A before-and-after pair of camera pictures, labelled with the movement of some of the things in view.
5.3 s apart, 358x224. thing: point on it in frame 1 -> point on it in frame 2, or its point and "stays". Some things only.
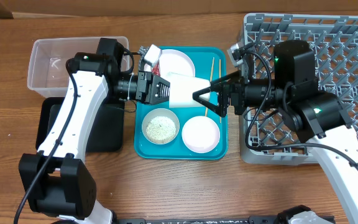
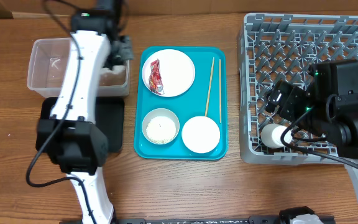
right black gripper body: (226, 97) -> (279, 101)
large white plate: (174, 61) stays
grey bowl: (160, 126) stays
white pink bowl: (201, 134) stays
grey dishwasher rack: (345, 56) stays
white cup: (182, 88) -> (271, 135)
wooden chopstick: (210, 80) stays
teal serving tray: (210, 63) stays
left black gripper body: (145, 88) -> (123, 52)
